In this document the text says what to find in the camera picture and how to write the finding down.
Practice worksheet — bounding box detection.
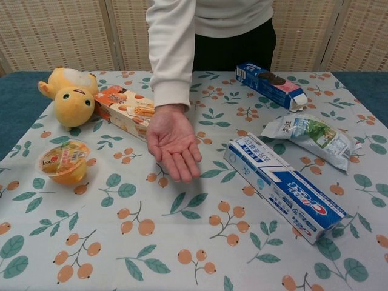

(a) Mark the person's right hand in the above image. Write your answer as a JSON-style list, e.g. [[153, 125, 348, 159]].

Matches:
[[145, 103, 203, 184]]

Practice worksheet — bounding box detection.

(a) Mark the orange fruit jelly cup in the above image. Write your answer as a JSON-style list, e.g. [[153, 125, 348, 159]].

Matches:
[[36, 139, 92, 186]]

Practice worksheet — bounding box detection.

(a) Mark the orange cream biscuit box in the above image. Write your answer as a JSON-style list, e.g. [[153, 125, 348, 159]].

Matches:
[[93, 85, 157, 144]]

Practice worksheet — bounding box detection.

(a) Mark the person's right arm white sleeve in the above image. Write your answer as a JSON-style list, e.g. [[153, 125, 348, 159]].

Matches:
[[145, 0, 196, 109]]

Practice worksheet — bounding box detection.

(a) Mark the yellow plush toy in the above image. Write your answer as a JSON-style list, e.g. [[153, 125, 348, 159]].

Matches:
[[37, 67, 99, 132]]

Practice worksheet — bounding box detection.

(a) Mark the orange fruit print tablecloth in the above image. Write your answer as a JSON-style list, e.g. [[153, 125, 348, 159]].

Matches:
[[0, 70, 388, 291]]

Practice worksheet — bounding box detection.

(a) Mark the blue sandwich cookie box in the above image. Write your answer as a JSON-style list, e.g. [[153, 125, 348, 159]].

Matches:
[[235, 62, 310, 113]]

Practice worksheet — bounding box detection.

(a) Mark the blue white toothpaste box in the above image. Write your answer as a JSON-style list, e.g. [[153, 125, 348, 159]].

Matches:
[[223, 132, 347, 245]]

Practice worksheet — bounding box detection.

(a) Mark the woven folding screen panel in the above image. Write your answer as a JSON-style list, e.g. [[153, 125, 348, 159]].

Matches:
[[333, 0, 388, 73], [108, 0, 156, 72], [270, 0, 340, 72], [0, 0, 109, 77]]

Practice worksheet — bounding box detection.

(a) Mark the person torso white sweater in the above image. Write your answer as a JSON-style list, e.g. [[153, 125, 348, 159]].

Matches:
[[189, 0, 278, 72]]

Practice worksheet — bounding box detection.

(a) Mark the white green snack bag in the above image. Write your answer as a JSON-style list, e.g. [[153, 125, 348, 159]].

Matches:
[[260, 114, 363, 175]]

